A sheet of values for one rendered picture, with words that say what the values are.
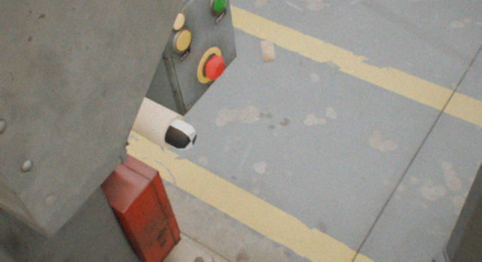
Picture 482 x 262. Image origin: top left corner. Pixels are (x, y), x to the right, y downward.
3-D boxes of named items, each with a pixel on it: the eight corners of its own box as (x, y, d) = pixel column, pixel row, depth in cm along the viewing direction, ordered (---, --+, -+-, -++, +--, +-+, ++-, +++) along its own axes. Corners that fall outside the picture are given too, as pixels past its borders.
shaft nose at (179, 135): (178, 114, 52) (184, 128, 54) (161, 135, 51) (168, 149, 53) (196, 123, 51) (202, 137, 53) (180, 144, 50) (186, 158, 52)
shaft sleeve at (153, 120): (31, 35, 58) (45, 56, 61) (8, 58, 57) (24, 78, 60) (179, 108, 51) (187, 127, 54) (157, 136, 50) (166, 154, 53)
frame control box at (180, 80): (62, 106, 107) (2, -8, 86) (139, 32, 116) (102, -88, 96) (172, 166, 97) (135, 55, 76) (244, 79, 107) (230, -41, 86)
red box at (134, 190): (79, 227, 155) (25, 145, 126) (111, 190, 161) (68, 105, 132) (154, 275, 145) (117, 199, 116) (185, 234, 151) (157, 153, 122)
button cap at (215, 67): (194, 77, 96) (190, 60, 92) (209, 62, 97) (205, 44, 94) (214, 86, 94) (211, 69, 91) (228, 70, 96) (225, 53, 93)
